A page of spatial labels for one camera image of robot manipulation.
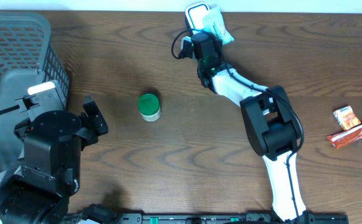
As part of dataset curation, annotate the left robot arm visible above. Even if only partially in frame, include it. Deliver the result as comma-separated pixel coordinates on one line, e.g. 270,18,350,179
0,90,108,223

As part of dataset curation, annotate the red Top snack bar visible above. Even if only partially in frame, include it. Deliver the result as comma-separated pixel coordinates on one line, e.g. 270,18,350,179
326,124,362,149

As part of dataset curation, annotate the white barcode scanner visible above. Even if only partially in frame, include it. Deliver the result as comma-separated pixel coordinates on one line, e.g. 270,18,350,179
185,2,211,35

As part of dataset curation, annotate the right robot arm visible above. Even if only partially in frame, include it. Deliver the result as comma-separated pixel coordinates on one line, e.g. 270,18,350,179
183,31,306,222

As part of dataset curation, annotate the light blue wipes pack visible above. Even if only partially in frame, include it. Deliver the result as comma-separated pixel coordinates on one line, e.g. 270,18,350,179
202,6,234,45

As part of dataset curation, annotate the grey plastic mesh basket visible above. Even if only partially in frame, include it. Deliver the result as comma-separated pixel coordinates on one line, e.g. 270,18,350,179
0,11,70,181

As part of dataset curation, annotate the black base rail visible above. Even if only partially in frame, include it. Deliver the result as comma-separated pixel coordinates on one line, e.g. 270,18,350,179
60,203,350,224

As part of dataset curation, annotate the small orange carton box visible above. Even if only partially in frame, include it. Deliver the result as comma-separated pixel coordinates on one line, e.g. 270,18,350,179
333,105,361,131

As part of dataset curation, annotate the green lid jar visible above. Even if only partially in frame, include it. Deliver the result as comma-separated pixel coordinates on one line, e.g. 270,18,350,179
138,93,161,122

